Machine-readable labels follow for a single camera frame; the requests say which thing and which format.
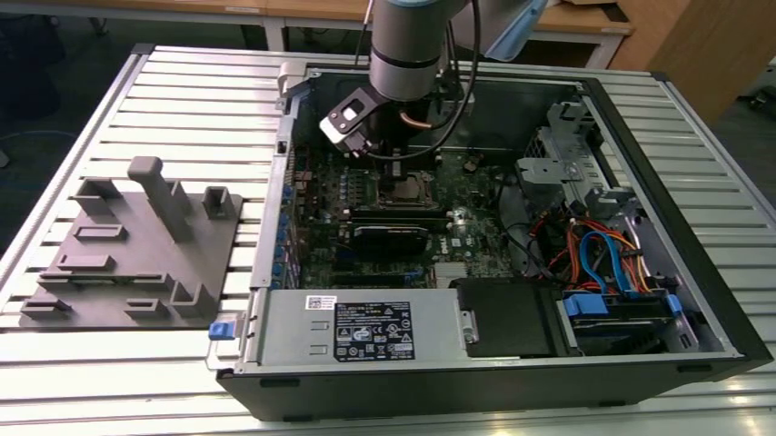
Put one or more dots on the silver CPU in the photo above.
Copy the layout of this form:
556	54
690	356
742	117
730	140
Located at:
416	191

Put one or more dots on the black RAM slot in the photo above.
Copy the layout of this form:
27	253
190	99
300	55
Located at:
425	151
425	161
400	222
400	212

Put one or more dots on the CPU socket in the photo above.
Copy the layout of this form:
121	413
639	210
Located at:
383	203

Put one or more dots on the black plastic drive cover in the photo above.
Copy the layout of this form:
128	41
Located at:
510	318

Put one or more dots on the black graphics card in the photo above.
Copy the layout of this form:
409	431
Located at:
388	243

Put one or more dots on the green motherboard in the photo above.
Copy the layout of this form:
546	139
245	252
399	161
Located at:
479	227

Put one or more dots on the metal disk bay cage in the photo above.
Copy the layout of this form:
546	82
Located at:
543	175

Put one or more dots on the small silver heatsink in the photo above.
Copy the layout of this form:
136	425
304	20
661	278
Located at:
452	269

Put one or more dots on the grey parts rack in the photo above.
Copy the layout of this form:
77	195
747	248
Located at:
152	254

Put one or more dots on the grey power supply unit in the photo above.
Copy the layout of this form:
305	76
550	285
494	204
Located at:
292	336

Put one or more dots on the hard disk in blue carrier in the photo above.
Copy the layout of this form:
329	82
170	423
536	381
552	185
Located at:
586	303

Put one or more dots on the blue plastic latch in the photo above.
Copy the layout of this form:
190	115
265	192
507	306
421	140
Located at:
220	331

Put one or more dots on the wooden cabinet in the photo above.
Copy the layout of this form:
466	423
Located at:
715	45

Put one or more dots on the black PC case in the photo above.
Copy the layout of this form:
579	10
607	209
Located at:
486	395

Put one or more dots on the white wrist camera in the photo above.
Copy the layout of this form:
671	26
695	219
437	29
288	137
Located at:
345	122

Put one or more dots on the wooden desk white frame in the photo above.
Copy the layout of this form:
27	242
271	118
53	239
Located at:
583	22
152	13

